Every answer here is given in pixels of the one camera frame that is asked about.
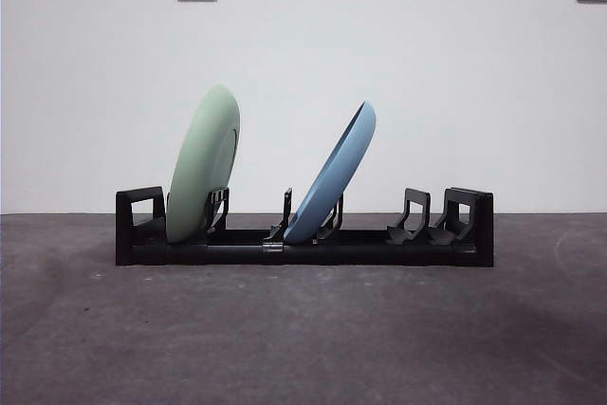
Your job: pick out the blue round plate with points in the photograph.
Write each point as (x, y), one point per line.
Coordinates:
(331, 176)

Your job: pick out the green round plate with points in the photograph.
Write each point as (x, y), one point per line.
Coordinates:
(198, 162)

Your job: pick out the black plastic plate rack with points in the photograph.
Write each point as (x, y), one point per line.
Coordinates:
(379, 253)

